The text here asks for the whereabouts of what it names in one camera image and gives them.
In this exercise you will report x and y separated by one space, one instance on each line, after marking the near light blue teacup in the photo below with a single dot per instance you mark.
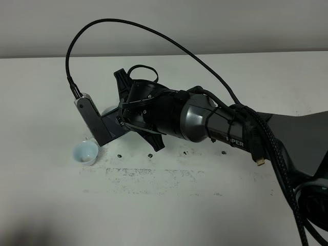
86 152

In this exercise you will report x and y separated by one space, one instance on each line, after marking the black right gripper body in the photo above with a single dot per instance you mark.
152 105

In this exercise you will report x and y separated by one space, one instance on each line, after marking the light blue teacup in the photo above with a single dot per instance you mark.
86 152
89 139

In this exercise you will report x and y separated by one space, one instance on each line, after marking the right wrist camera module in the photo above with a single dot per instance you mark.
104 127

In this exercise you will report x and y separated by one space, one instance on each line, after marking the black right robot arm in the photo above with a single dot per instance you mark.
296 146

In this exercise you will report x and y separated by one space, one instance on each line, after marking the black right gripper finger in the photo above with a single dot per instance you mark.
124 84
153 137

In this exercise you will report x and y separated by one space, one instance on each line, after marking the light blue porcelain teapot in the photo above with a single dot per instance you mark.
109 110

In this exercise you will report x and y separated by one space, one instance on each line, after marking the far light blue teacup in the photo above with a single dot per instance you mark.
89 139

